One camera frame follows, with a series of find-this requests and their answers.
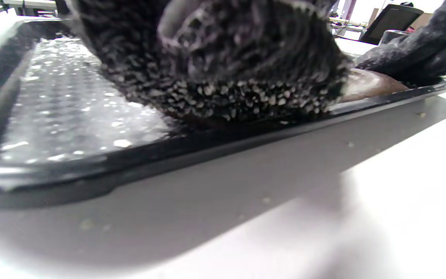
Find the black mesh office chair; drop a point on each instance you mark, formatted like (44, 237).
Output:
(391, 23)

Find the black plastic tray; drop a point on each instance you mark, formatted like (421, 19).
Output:
(72, 108)

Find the person's left hand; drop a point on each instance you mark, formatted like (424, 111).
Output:
(227, 35)

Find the brown microfibre cloth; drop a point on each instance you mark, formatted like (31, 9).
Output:
(246, 100)

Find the person's right hand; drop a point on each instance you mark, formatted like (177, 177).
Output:
(420, 50)

